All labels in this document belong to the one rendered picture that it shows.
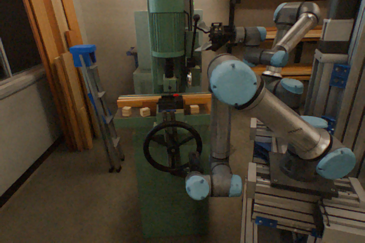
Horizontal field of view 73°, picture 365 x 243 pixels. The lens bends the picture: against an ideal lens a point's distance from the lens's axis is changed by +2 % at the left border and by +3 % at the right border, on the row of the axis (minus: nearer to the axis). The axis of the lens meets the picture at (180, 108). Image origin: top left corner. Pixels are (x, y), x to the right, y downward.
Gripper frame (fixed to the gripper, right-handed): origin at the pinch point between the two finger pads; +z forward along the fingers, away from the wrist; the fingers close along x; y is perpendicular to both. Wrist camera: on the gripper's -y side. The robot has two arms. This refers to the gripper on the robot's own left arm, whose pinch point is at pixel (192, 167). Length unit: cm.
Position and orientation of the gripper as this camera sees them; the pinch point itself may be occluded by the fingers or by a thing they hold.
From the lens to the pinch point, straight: 118.9
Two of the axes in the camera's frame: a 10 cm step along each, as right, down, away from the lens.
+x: 10.0, 0.0, 0.0
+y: 0.0, 9.9, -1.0
